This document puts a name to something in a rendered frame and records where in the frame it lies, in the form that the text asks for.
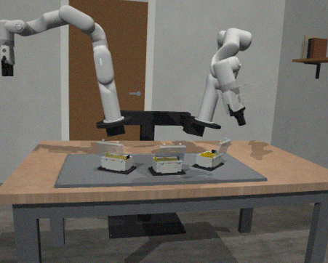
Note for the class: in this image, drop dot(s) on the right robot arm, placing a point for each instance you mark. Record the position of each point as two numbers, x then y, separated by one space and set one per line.
102 56

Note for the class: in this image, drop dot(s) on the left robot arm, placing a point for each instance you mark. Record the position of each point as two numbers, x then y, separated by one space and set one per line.
224 71

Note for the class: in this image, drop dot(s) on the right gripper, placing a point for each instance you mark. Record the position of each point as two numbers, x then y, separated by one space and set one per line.
7 55

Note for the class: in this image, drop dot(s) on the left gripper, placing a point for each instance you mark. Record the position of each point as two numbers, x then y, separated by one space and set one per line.
234 105

